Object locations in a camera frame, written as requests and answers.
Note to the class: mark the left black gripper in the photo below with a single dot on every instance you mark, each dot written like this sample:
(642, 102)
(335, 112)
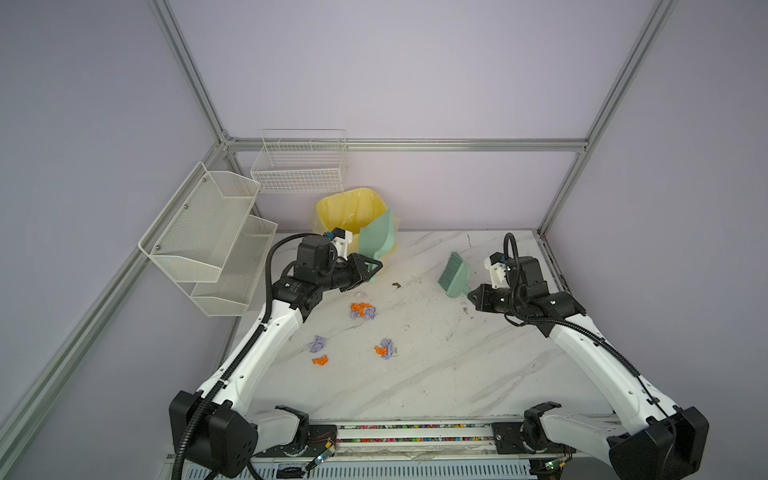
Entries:
(360, 274)

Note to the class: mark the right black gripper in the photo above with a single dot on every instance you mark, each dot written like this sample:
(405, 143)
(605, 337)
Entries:
(480, 300)

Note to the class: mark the green plastic dustpan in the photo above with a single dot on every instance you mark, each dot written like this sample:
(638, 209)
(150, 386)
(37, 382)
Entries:
(377, 239)

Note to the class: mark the green hand brush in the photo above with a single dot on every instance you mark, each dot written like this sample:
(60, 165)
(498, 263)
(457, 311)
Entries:
(454, 279)

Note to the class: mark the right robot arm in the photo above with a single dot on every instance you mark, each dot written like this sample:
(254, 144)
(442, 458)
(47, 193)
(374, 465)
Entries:
(626, 390)

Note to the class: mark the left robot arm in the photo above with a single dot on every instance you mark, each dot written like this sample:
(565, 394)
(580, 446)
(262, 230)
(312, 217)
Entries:
(246, 372)

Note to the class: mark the orange purple scraps left-centre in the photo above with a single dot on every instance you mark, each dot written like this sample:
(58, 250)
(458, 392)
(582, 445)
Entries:
(362, 310)

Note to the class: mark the purple orange scraps lower centre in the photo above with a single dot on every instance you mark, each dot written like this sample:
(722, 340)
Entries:
(385, 349)

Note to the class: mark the yellow lined trash bin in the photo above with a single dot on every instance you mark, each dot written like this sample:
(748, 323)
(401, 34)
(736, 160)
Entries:
(350, 210)

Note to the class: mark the orange scrap far left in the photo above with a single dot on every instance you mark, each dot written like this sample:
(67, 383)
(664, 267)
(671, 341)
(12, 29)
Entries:
(321, 361)

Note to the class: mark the lower white mesh shelf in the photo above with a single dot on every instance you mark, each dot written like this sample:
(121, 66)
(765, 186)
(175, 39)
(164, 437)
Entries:
(232, 294)

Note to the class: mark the white mesh shelf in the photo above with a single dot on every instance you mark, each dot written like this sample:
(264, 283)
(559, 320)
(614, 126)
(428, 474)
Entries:
(192, 238)
(232, 294)

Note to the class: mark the upper white mesh shelf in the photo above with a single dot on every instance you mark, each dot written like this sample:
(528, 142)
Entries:
(192, 238)

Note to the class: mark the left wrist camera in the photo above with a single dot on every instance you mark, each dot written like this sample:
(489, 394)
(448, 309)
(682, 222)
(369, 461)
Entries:
(341, 240)

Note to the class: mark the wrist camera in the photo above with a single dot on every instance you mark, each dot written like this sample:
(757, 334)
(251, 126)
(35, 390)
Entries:
(496, 265)
(341, 240)

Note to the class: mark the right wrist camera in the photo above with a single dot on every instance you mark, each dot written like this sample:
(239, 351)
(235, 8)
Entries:
(496, 265)

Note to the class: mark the white wire basket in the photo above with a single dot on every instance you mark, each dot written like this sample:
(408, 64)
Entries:
(293, 161)

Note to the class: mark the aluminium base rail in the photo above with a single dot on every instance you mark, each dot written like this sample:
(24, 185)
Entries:
(420, 441)

